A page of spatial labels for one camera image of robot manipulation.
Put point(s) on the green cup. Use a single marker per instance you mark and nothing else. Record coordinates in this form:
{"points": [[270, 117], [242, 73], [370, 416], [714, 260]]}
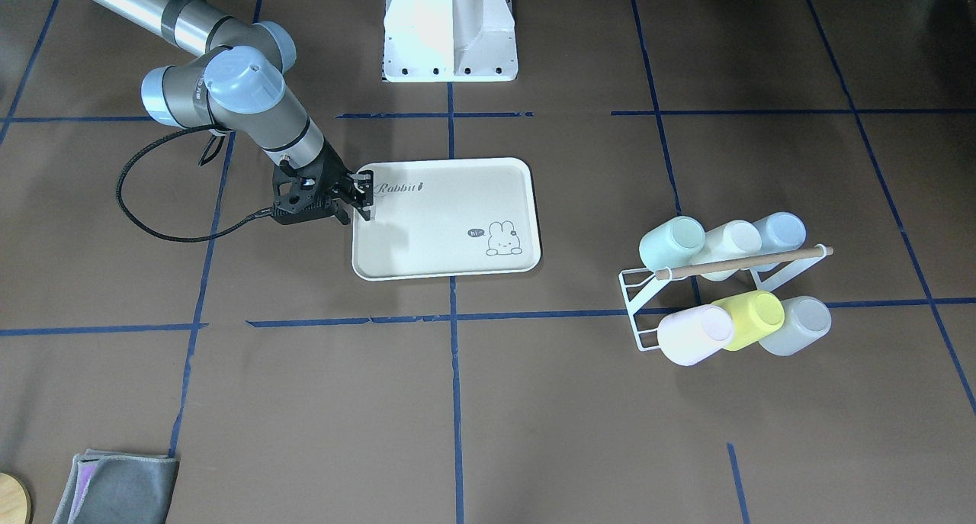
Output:
{"points": [[672, 244]]}

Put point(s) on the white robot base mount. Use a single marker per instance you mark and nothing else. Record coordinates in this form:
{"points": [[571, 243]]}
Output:
{"points": [[440, 41]]}

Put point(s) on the white wire cup rack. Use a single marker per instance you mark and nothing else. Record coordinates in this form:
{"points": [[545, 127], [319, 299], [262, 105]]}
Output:
{"points": [[639, 286]]}

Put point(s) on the pink cup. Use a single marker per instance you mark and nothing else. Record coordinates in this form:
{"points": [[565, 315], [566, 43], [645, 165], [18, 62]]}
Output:
{"points": [[689, 336]]}

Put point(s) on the beige rabbit tray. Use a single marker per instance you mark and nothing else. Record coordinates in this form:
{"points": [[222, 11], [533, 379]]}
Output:
{"points": [[448, 217]]}

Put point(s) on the beige cup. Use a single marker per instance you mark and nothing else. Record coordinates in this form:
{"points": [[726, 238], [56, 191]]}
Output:
{"points": [[733, 240]]}

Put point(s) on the blue cup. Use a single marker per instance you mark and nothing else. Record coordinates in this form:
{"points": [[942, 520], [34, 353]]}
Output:
{"points": [[780, 232]]}

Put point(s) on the grey cup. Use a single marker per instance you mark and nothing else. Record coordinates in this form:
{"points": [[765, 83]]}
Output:
{"points": [[806, 320]]}

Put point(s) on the wooden rack handle rod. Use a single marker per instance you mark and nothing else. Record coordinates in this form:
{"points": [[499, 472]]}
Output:
{"points": [[749, 262]]}

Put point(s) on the grey folded cloth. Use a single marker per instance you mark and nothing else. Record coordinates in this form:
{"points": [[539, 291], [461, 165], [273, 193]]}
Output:
{"points": [[117, 487]]}

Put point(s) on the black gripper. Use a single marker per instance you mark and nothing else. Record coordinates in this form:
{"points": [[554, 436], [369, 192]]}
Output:
{"points": [[333, 173]]}

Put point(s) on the wooden mug tree stand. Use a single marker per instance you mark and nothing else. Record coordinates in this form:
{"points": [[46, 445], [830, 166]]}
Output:
{"points": [[16, 503]]}

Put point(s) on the yellow cup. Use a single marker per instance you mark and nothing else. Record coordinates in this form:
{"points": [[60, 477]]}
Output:
{"points": [[755, 315]]}

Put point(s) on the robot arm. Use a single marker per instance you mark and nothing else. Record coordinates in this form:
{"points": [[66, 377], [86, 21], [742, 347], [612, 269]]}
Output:
{"points": [[235, 82]]}

